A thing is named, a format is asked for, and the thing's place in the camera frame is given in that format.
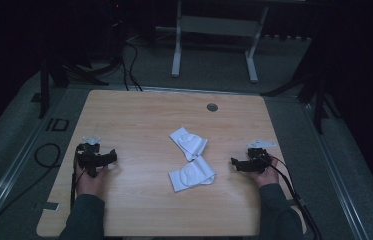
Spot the hand-held gripper cable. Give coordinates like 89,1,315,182
266,154,324,240
69,146,82,212

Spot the white sock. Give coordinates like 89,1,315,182
167,155,218,193
168,126,209,163

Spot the black metal stand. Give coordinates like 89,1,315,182
30,19,110,120
260,33,342,135

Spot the person's right hand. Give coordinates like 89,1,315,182
253,156,280,189

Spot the right hand-held gripper cable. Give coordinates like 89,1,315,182
266,154,324,240

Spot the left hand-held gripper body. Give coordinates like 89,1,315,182
76,135,109,179

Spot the left hand-held gripper cable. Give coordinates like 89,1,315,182
69,146,82,212

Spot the white metal table frame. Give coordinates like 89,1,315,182
155,0,305,84

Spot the black cables bundle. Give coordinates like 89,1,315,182
90,19,144,92

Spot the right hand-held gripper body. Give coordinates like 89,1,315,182
245,139,278,174

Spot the black floor cable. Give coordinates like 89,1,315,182
0,142,62,240

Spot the person's left hand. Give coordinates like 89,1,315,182
75,162,109,202

